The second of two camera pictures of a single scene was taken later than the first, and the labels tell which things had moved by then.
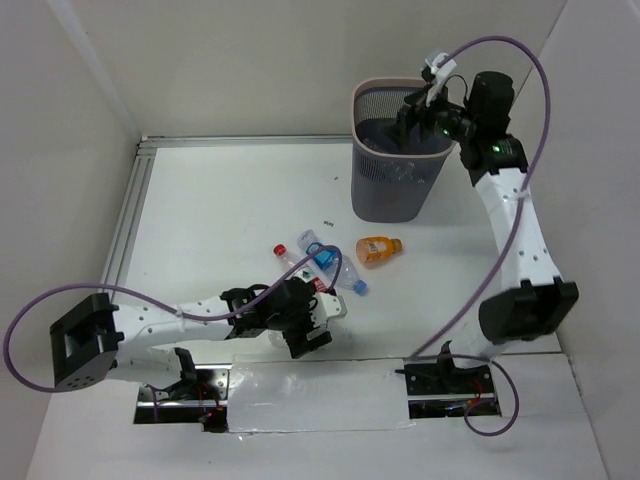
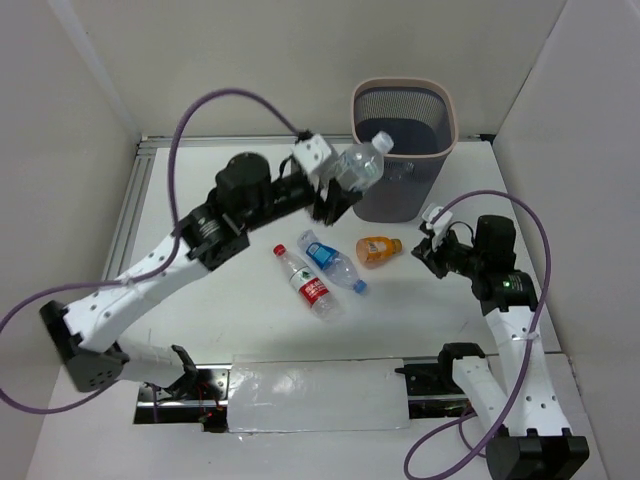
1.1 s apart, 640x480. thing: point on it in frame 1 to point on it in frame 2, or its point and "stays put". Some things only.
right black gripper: (409, 118) to (432, 258)
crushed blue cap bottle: (328, 260) stays put
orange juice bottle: (375, 249) stays put
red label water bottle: (301, 268) stays put
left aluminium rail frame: (132, 207) stays put
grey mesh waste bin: (394, 170) stays put
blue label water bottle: (380, 135) to (361, 167)
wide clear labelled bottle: (341, 336) to (357, 167)
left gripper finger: (314, 339) to (339, 201)
